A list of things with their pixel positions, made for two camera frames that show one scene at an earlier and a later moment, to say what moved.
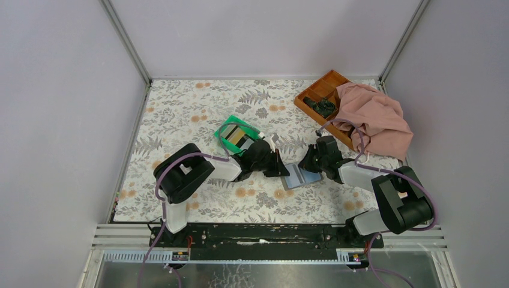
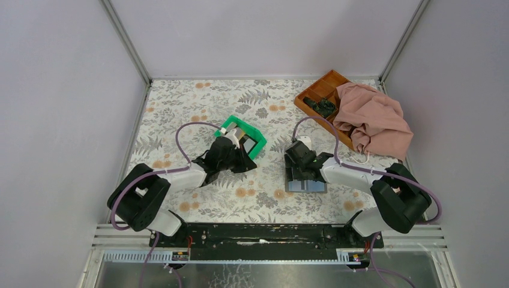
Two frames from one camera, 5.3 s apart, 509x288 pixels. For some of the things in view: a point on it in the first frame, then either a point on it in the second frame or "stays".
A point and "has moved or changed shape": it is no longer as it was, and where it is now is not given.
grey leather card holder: [299, 177] has moved or changed shape
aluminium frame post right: [407, 36] stays
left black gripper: [272, 162] -> [237, 155]
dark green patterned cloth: [323, 107] stays
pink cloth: [380, 118] stays
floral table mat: [188, 113] stays
